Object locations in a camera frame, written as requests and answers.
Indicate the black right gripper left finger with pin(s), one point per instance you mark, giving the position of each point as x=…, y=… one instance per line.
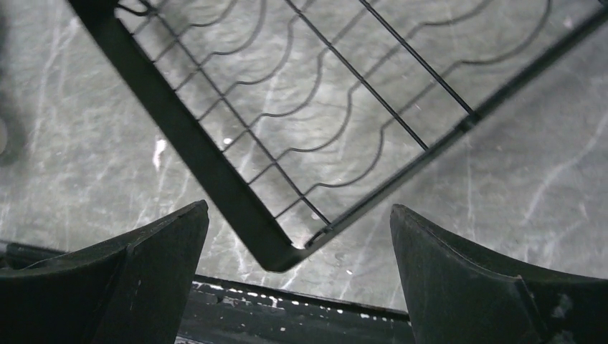
x=132, y=288

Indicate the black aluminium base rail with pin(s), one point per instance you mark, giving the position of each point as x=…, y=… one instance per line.
x=219, y=311

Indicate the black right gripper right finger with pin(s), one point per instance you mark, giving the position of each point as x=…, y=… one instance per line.
x=458, y=291

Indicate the black wire dish rack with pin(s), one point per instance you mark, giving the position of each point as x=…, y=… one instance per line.
x=238, y=203

